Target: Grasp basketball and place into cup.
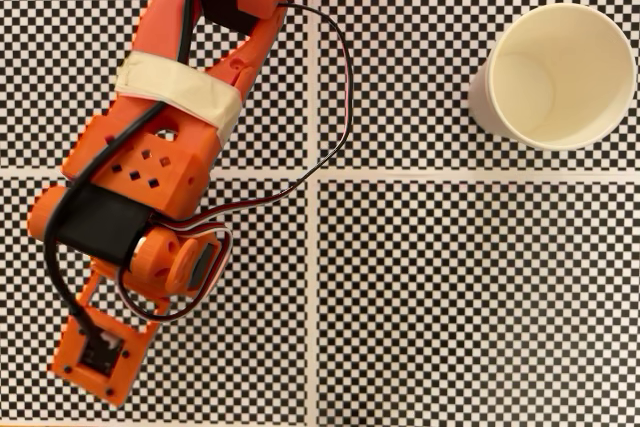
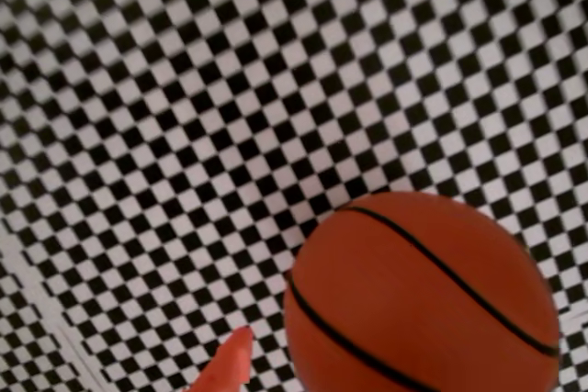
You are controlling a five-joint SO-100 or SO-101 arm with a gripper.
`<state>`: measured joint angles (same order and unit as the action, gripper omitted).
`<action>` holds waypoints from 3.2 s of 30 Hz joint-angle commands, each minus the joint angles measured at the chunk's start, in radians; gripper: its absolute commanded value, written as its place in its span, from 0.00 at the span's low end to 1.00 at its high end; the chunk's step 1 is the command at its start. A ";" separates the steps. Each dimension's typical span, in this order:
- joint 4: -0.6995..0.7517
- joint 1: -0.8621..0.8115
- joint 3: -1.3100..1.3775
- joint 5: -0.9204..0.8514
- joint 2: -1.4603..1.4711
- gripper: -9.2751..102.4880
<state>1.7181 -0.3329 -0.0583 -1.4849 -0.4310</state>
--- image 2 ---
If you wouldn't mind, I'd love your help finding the black white checkerboard paper sheet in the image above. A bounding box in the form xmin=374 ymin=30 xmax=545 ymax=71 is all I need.
xmin=0 ymin=267 xmax=100 ymax=392
xmin=0 ymin=0 xmax=588 ymax=392

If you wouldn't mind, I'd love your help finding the small orange foam basketball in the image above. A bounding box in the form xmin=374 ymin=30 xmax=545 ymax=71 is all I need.
xmin=282 ymin=190 xmax=562 ymax=392

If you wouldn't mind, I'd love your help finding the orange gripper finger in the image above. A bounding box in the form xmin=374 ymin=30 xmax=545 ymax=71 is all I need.
xmin=182 ymin=326 xmax=255 ymax=392

